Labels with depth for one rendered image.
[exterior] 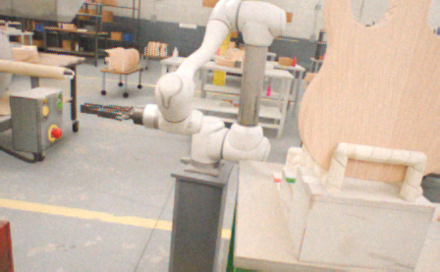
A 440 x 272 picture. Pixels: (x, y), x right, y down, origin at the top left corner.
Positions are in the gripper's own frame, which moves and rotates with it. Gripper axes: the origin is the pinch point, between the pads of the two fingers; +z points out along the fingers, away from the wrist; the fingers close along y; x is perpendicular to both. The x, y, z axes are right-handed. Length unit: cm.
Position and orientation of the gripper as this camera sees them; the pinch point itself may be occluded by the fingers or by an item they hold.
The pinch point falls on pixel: (91, 108)
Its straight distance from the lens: 130.1
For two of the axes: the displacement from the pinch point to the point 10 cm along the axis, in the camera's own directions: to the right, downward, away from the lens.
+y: 0.5, -2.7, 9.6
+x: 1.2, -9.5, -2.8
